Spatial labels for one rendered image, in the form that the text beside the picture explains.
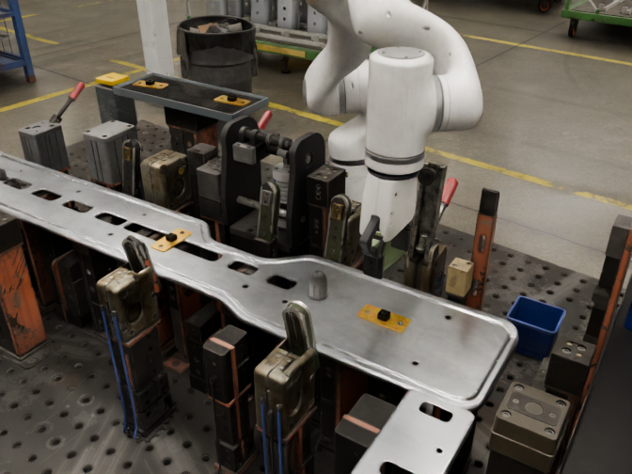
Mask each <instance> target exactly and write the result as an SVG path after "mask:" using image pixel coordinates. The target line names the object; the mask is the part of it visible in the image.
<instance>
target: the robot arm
mask: <svg viewBox="0 0 632 474"><path fill-rule="evenodd" d="M306 2H307V3H308V4H309V5H310V6H311V7H313V8H314V9H316V10H317V11H318V12H320V13H321V14H323V15H324V16H325V17H326V18H327V44H326V46H325V47H324V49H323V50H322V51H321V52H320V53H319V54H318V56H317V57H316V58H315V59H314V61H313V62H312V63H311V65H310V66H309V68H308V70H307V72H306V75H305V78H304V81H303V88H302V93H303V100H304V103H305V105H306V107H307V108H308V110H309V111H311V112H312V113H314V114H317V115H321V116H332V115H341V114H351V113H358V114H357V115H356V116H355V117H354V118H352V119H351V120H349V121H347V122H346V123H344V124H342V125H340V127H338V128H336V129H335V130H334V131H332V132H331V134H330V135H329V137H328V156H329V164H330V165H331V166H337V167H341V168H345V169H346V172H348V173H349V176H348V178H346V181H345V195H346V196H348V197H349V198H350V199H351V200H355V201H358V202H362V207H361V215H360V228H359V231H360V234H361V235H362V236H361V238H360V240H359V243H360V246H361V251H362V253H363V254H364V261H363V274H364V275H366V276H369V277H374V278H377V279H380V280H381V279H382V278H383V276H384V263H385V257H384V256H382V255H383V252H384V249H385V246H386V243H387V242H388V241H390V240H391V242H390V245H391V247H394V248H397V249H400V250H403V251H406V252H407V251H408V250H409V249H410V241H411V228H412V226H413V220H412V218H413V216H414V214H415V210H416V201H417V197H418V195H417V186H418V174H419V173H420V170H421V169H422V168H423V165H424V159H425V155H426V154H425V147H426V139H427V136H428V135H429V134H430V133H434V132H453V131H463V130H466V129H469V128H472V127H473V126H475V125H476V124H477V123H478V122H479V120H480V118H481V116H482V109H483V99H482V89H481V84H480V80H479V77H478V74H477V71H476V68H475V64H474V61H473V59H472V56H471V53H470V52H469V50H468V48H467V46H466V43H465V42H464V40H463V39H462V38H461V36H460V35H459V34H458V33H457V32H456V31H455V30H454V29H453V28H452V27H451V26H450V25H449V24H447V23H446V22H445V21H443V20H442V19H440V18H439V17H437V16H435V15H434V14H433V13H431V12H429V11H428V10H426V9H424V8H420V7H418V6H416V5H414V4H413V3H411V2H410V1H409V0H306ZM372 46H373V47H377V48H381V49H379V50H376V51H374V52H373V53H371V55H370V59H369V60H366V58H367V57H368V55H369V54H370V52H371V48H372ZM433 74H434V75H433ZM409 228H410V229H409ZM378 231H379V232H381V234H382V235H383V237H381V236H378V235H374V234H375V232H378ZM372 239H375V240H378V241H381V242H380V245H379V247H378V249H377V248H376V247H375V246H373V245H372Z"/></svg>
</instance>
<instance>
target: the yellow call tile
mask: <svg viewBox="0 0 632 474"><path fill-rule="evenodd" d="M128 80H130V79H129V76H128V75H123V74H119V73H114V72H111V73H108V74H106V75H103V76H100V77H97V78H96V82H97V83H101V84H105V85H109V86H117V85H118V84H120V83H123V82H126V81H128Z"/></svg>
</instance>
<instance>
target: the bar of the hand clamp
mask: <svg viewBox="0 0 632 474"><path fill-rule="evenodd" d="M447 167H448V166H447V165H444V164H439V163H436V162H432V161H426V162H425V163H424V165H423V168H422V170H421V171H420V173H419V174H418V180H419V182H420V184H419V195H418V201H417V208H416V214H415V220H414V227H413V232H412V239H411V245H410V251H409V258H414V257H415V256H416V255H417V254H418V252H417V250H416V245H418V244H419V237H420V235H423V236H426V237H427V243H426V248H425V254H424V260H423V261H424V262H428V257H429V251H430V248H431V247H432V245H433V244H434V243H435V235H436V229H437V224H438V218H439V213H440V207H441V201H442V196H443V190H444V184H445V179H446V173H447Z"/></svg>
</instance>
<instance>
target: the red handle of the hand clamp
mask: <svg viewBox="0 0 632 474"><path fill-rule="evenodd" d="M457 186H458V181H457V180H456V179H455V178H448V179H447V181H446V183H445V185H444V190H443V196H442V201H441V207H440V213H439V218H438V224H439V222H440V220H441V218H442V215H443V213H444V212H445V210H446V208H447V207H448V206H449V204H450V201H451V199H452V196H453V194H454V192H455V190H456V188H457ZM438 224H437V225H438ZM426 243H427V237H426V236H423V235H422V236H421V238H420V241H419V244H418V245H416V250H417V252H418V253H420V254H425V248H426Z"/></svg>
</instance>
